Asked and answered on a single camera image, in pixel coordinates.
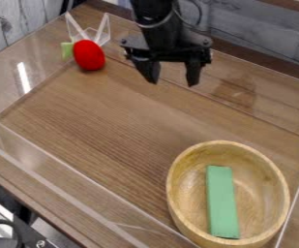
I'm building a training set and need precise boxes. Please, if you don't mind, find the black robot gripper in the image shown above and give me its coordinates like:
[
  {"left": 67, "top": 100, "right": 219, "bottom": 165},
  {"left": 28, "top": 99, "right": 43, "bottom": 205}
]
[{"left": 119, "top": 22, "right": 212, "bottom": 87}]

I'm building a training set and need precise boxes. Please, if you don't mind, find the green rectangular block stick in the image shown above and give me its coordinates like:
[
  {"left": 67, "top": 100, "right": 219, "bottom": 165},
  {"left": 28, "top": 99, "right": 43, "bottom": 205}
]
[{"left": 205, "top": 166, "right": 240, "bottom": 239}]

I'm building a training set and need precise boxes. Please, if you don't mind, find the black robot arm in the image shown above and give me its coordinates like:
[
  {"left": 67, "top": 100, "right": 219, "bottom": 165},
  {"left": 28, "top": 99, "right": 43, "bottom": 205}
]
[{"left": 119, "top": 0, "right": 212, "bottom": 87}]

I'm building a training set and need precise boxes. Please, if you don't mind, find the light wooden bowl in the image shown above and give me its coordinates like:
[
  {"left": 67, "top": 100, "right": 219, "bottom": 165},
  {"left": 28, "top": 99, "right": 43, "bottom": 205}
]
[{"left": 165, "top": 140, "right": 289, "bottom": 248}]

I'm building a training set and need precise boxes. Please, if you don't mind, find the red felt ball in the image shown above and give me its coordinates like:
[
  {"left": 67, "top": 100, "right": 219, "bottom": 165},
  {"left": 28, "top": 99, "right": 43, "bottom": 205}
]
[{"left": 72, "top": 40, "right": 105, "bottom": 71}]

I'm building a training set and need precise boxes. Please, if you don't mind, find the small pale green piece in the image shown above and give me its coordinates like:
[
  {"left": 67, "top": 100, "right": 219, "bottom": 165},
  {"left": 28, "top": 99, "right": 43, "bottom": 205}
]
[{"left": 61, "top": 43, "right": 73, "bottom": 59}]

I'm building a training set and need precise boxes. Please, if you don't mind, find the clear acrylic tray enclosure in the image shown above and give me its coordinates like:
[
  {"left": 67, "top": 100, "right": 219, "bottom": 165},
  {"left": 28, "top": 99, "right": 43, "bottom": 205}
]
[{"left": 0, "top": 17, "right": 299, "bottom": 248}]

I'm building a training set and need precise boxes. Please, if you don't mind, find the black metal bracket with cable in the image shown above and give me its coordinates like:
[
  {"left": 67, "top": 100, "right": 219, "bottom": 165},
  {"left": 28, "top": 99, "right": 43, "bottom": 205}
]
[{"left": 0, "top": 217, "right": 53, "bottom": 248}]

